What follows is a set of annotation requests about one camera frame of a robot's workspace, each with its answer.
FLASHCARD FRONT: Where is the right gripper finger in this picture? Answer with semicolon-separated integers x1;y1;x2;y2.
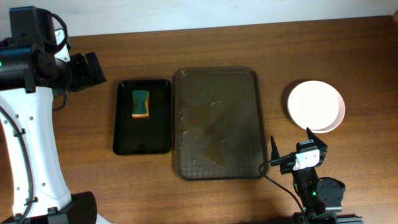
306;128;328;148
271;136;280;165

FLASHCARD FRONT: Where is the white plate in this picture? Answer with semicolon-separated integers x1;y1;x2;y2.
287;81;343;133
310;92;346;133

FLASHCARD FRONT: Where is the green and yellow sponge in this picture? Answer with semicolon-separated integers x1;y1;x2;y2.
131;90;149;119

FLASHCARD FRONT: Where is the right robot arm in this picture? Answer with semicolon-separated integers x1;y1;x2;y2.
270;128;346;223

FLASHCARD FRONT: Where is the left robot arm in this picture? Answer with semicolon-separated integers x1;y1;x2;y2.
1;6;106;224

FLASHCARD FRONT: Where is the brown plastic serving tray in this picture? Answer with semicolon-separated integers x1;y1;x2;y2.
173;67;267;181

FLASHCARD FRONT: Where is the black rectangular tray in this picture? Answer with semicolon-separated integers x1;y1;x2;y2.
113;79;172;156

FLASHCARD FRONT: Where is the black base bracket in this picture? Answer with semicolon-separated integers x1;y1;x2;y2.
290;213;364;224

